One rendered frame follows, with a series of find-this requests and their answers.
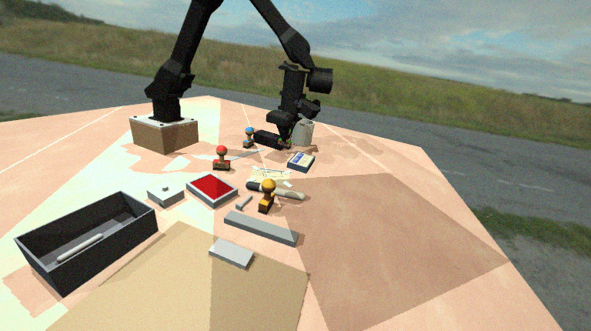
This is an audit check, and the brown rubber stamp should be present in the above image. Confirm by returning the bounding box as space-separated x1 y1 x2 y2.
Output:
258 179 276 215

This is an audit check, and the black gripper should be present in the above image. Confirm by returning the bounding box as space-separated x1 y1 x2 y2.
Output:
266 87 304 142

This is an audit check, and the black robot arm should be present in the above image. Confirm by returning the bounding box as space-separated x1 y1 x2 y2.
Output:
144 0 333 122

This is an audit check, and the cream and blue stamp pad tin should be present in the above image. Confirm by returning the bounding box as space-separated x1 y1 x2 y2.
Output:
286 151 315 174

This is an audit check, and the red-handled rubber stamp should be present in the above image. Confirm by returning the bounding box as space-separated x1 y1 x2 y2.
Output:
212 145 230 172

